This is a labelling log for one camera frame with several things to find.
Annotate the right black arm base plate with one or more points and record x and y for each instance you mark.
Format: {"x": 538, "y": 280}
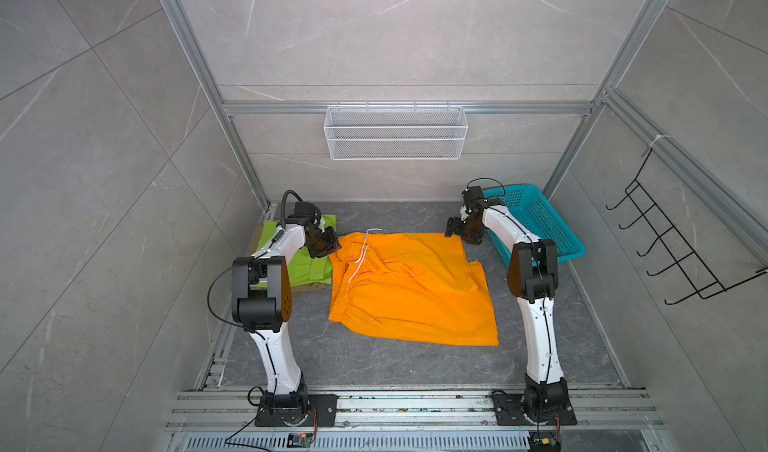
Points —
{"x": 519, "y": 410}

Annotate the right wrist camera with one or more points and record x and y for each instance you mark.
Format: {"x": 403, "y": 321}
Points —
{"x": 473, "y": 199}

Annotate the orange shorts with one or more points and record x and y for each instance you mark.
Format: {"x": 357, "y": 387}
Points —
{"x": 417, "y": 287}

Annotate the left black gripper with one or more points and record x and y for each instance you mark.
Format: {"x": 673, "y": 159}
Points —
{"x": 332, "y": 243}

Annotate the black wire hook rack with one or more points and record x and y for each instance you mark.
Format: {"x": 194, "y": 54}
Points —
{"x": 683, "y": 256}

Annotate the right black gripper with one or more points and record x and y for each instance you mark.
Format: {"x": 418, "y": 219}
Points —
{"x": 453, "y": 228}

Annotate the khaki tan shorts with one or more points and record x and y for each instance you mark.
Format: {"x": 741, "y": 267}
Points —
{"x": 310, "y": 287}

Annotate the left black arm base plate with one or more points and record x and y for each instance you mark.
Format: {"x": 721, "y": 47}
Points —
{"x": 294, "y": 410}

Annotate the white wire mesh basket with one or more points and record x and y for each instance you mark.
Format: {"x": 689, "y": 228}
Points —
{"x": 395, "y": 133}

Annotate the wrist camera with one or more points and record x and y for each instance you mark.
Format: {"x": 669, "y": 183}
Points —
{"x": 473, "y": 199}
{"x": 305, "y": 214}

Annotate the small green circuit board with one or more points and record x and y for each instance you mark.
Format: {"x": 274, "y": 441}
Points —
{"x": 300, "y": 440}

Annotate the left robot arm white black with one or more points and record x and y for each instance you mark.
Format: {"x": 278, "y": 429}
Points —
{"x": 262, "y": 303}

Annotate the teal plastic basket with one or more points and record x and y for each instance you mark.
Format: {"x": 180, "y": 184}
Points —
{"x": 532, "y": 209}

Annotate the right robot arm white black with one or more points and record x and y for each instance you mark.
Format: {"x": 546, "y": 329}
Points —
{"x": 532, "y": 278}

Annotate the aluminium frame rail front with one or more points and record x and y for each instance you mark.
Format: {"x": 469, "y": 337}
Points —
{"x": 441, "y": 408}

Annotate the lime green shorts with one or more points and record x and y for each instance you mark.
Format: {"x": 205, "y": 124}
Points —
{"x": 304, "y": 271}

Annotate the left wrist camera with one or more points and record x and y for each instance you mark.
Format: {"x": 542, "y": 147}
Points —
{"x": 305, "y": 214}

